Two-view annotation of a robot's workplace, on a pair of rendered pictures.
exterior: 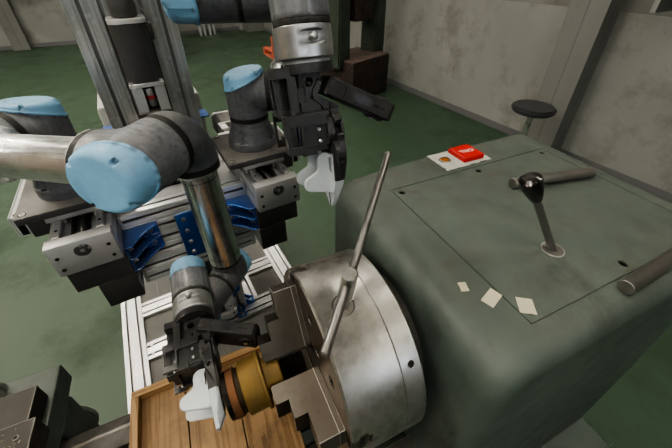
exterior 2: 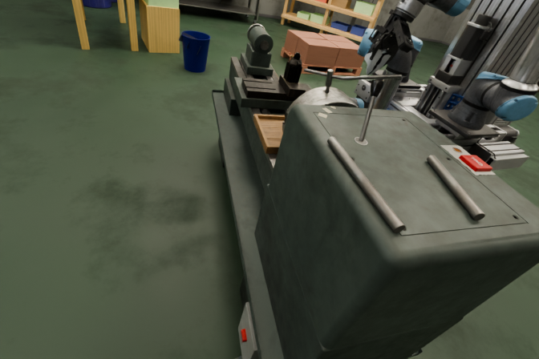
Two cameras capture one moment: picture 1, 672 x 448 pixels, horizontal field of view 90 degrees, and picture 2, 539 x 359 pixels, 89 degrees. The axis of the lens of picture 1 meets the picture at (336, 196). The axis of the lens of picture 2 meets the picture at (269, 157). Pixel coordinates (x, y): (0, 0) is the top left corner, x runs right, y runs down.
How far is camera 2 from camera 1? 1.05 m
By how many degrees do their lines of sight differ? 72
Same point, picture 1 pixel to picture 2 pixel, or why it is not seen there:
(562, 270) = (344, 135)
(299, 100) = (389, 25)
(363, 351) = (310, 97)
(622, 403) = not seen: outside the picture
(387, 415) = not seen: hidden behind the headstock
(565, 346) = (303, 116)
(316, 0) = not seen: outside the picture
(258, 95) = (481, 88)
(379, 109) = (399, 40)
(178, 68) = (484, 64)
